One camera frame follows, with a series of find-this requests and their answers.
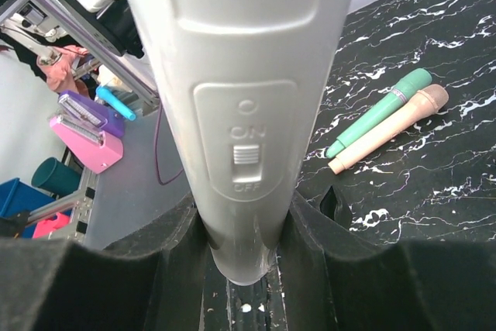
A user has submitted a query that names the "white microphone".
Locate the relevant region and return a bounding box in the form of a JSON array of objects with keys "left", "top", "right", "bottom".
[{"left": 128, "top": 0, "right": 351, "bottom": 285}]

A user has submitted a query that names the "green microphone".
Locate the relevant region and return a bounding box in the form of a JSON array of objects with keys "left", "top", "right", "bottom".
[{"left": 325, "top": 68, "right": 432, "bottom": 159}]

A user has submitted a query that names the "purple metronome box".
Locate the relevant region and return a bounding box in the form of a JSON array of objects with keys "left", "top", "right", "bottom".
[{"left": 58, "top": 91, "right": 125, "bottom": 138}]

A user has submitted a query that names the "blue bin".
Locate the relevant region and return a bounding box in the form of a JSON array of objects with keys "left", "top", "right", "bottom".
[{"left": 1, "top": 178, "right": 54, "bottom": 239}]

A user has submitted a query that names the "blue marker pen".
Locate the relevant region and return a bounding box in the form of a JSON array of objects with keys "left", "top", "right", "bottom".
[{"left": 96, "top": 86, "right": 136, "bottom": 121}]

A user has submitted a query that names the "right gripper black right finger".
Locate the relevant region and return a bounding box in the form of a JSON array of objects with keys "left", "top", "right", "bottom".
[{"left": 279, "top": 195, "right": 495, "bottom": 330}]

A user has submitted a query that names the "teal cup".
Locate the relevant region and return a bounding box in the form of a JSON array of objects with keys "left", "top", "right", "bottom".
[{"left": 30, "top": 157, "right": 82, "bottom": 197}]

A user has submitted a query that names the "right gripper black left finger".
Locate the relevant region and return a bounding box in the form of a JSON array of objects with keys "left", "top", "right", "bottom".
[{"left": 1, "top": 195, "right": 207, "bottom": 330}]

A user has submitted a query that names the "pink metronome box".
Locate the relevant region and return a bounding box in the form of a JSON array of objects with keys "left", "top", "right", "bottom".
[{"left": 49, "top": 113, "right": 124, "bottom": 174}]

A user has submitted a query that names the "pink microphone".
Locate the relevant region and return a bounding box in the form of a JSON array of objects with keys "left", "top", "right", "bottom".
[{"left": 328, "top": 84, "right": 449, "bottom": 174}]

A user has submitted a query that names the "aluminium frame rail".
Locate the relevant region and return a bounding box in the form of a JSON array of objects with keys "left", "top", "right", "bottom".
[{"left": 30, "top": 0, "right": 160, "bottom": 115}]

